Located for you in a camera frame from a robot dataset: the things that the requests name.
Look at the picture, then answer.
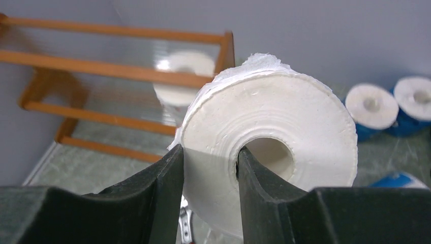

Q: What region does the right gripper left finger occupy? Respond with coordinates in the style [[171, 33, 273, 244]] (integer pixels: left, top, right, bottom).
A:
[[1, 145, 184, 243]]

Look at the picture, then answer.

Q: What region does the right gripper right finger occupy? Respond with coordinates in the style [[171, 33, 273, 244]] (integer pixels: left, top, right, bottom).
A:
[[237, 147, 430, 243]]

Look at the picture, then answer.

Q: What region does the plain white paper roll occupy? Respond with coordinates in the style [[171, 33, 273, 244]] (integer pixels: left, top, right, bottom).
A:
[[171, 53, 358, 239]]

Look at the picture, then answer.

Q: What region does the dotted white roll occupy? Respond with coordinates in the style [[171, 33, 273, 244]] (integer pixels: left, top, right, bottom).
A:
[[153, 50, 216, 127]]

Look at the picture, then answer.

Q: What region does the orange wooden shelf rack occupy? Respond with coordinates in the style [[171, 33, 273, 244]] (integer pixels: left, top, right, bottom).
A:
[[1, 15, 235, 163]]

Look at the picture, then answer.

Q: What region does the blue wrapped roll lying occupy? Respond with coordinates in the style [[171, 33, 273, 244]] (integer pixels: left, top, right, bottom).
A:
[[370, 172, 429, 190]]

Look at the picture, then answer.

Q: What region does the blue wrapped roll back left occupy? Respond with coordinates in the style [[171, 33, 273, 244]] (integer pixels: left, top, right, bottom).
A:
[[343, 83, 399, 142]]

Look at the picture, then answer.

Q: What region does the blue wrapped roll back right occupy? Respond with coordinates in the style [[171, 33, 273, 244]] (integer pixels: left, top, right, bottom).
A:
[[387, 76, 430, 137]]

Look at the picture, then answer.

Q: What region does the red handled adjustable wrench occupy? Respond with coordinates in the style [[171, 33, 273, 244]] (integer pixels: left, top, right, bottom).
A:
[[178, 195, 194, 243]]

